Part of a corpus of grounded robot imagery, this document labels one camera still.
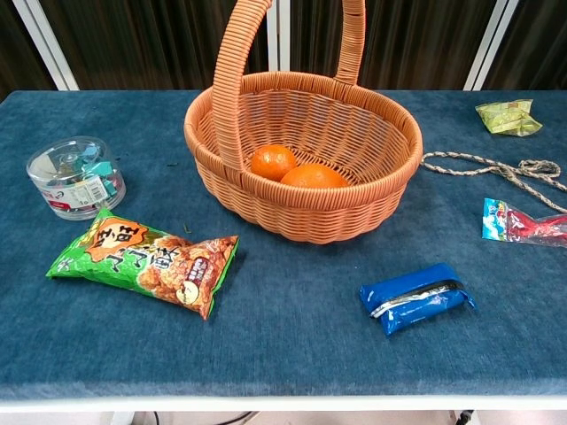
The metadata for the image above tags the large orange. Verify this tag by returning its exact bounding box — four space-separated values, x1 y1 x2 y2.
279 163 351 189

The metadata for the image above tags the small orange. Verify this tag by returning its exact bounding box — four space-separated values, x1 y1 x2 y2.
250 144 299 182

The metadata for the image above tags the blue table cloth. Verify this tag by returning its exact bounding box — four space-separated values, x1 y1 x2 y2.
0 90 567 399

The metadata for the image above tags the green rice cracker snack bag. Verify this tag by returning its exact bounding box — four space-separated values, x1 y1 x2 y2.
45 207 240 321

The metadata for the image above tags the blue snack packet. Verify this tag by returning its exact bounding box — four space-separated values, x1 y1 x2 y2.
359 262 478 339

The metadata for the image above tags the clear jar of binder clips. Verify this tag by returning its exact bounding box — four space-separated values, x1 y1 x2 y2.
26 135 128 222

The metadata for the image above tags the black pleated curtain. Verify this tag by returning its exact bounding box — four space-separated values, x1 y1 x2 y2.
37 0 272 92
0 0 55 102
287 0 498 92
481 0 567 92

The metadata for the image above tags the clear red blue candy packet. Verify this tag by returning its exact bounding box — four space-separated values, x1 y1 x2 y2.
481 197 567 250

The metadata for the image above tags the small light green snack packet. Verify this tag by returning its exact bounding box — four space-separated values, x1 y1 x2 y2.
475 98 544 138

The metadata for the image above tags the orange woven basket with handle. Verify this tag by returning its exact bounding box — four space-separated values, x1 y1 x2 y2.
183 0 425 245

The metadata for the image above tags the white screen frame post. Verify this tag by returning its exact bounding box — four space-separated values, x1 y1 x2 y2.
462 0 520 92
264 0 291 73
12 0 82 92

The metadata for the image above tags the braided beige rope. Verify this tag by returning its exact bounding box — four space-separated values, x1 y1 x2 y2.
419 151 567 216

